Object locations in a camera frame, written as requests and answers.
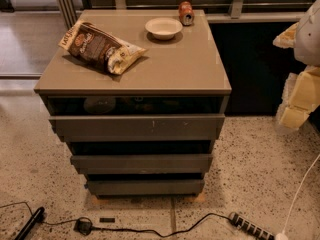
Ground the grey three-drawer cabinet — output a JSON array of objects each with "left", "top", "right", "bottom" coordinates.
[{"left": 35, "top": 10, "right": 231, "bottom": 183}]

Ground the black power strip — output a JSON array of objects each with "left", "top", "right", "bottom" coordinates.
[{"left": 229, "top": 212, "right": 275, "bottom": 240}]

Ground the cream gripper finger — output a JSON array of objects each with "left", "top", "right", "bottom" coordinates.
[{"left": 276, "top": 66, "right": 320, "bottom": 129}]

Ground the grey top drawer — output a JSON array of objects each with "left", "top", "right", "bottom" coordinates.
[{"left": 49, "top": 114, "right": 224, "bottom": 142}]

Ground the orange soda can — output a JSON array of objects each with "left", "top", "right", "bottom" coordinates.
[{"left": 178, "top": 1, "right": 194, "bottom": 26}]

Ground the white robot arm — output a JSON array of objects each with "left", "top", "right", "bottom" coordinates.
[{"left": 273, "top": 0, "right": 320, "bottom": 130}]

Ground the brown chip bag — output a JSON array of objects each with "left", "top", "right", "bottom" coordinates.
[{"left": 59, "top": 20, "right": 146, "bottom": 75}]

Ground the grey round object in drawer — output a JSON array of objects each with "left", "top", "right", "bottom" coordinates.
[{"left": 83, "top": 96, "right": 116, "bottom": 114}]

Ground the white power cable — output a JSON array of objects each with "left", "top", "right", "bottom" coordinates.
[{"left": 275, "top": 153, "right": 320, "bottom": 240}]

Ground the black cable with adapter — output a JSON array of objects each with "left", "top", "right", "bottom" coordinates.
[{"left": 0, "top": 201, "right": 232, "bottom": 239}]

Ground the black bar on floor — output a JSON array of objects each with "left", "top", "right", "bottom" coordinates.
[{"left": 14, "top": 207, "right": 45, "bottom": 240}]

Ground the grey drawer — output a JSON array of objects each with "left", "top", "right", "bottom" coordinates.
[
  {"left": 71, "top": 154, "right": 213, "bottom": 174},
  {"left": 87, "top": 179, "right": 204, "bottom": 196},
  {"left": 49, "top": 114, "right": 224, "bottom": 142}
]

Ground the white bowl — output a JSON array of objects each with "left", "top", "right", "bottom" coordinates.
[{"left": 145, "top": 18, "right": 183, "bottom": 40}]

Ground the grey bottom drawer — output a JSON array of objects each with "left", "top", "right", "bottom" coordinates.
[{"left": 87, "top": 179, "right": 204, "bottom": 196}]

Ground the small black floor block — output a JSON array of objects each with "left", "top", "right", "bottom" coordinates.
[{"left": 99, "top": 217, "right": 115, "bottom": 223}]

